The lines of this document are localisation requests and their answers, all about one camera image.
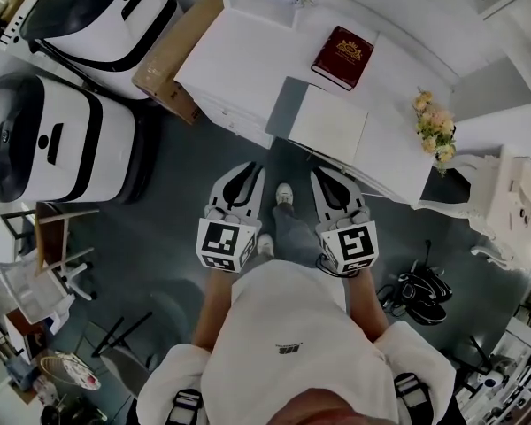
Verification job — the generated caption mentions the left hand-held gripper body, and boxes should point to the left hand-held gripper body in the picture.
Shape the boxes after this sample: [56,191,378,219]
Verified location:
[196,161,267,274]

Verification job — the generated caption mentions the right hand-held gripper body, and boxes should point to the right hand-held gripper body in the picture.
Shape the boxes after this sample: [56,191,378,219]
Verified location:
[310,166,380,279]

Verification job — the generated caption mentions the grey cover notebook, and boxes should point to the grey cover notebook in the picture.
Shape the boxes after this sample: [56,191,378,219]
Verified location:
[265,76,370,168]

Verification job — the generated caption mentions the person's left forearm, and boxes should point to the person's left forearm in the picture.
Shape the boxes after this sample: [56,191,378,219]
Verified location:
[191,264,236,354]

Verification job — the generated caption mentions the person's right forearm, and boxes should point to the person's right forearm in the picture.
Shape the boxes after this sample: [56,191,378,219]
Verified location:
[343,267,391,344]

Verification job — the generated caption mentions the white sneaker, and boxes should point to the white sneaker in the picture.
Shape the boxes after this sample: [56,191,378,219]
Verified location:
[274,182,296,205]
[256,233,276,257]

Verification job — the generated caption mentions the person's grey trousers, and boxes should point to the person's grey trousers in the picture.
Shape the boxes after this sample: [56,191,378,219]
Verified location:
[271,203,325,266]

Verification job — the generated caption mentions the person's white shirt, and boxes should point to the person's white shirt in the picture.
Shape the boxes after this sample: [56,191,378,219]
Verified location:
[135,259,458,425]

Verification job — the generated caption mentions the yellow flowers in black pot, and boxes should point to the yellow flowers in black pot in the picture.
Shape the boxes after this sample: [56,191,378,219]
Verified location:
[411,87,458,178]

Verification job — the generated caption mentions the white desk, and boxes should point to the white desk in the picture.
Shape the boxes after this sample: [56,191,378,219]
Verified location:
[173,9,458,208]

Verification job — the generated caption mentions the brown cardboard box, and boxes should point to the brown cardboard box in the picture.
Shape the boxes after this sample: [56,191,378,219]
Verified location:
[131,0,225,126]

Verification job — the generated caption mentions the dark red hardcover book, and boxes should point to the dark red hardcover book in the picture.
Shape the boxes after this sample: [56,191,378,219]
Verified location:
[310,25,376,93]

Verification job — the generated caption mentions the white and black mobile robot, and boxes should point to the white and black mobile robot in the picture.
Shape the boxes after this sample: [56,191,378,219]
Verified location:
[0,72,161,206]
[19,0,181,102]

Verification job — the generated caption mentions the person's head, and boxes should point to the person's head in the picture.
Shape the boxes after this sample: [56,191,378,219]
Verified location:
[268,386,400,425]

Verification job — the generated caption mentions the wooden chair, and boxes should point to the wooden chair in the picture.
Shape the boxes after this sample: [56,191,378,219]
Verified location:
[34,200,101,279]

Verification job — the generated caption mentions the white office chair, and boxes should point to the white office chair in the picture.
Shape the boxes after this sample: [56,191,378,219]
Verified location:
[0,244,95,323]

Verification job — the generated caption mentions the white mesh racket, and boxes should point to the white mesh racket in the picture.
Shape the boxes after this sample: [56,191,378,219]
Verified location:
[39,353,104,392]

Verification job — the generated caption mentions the white storage rack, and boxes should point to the white storage rack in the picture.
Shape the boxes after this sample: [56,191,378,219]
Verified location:
[454,316,531,425]

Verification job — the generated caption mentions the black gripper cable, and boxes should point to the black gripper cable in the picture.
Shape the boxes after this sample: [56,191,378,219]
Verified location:
[314,251,364,280]

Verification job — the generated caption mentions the black and white shoulder strap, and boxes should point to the black and white shoulder strap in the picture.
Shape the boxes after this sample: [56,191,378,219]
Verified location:
[393,371,431,416]
[169,387,205,425]

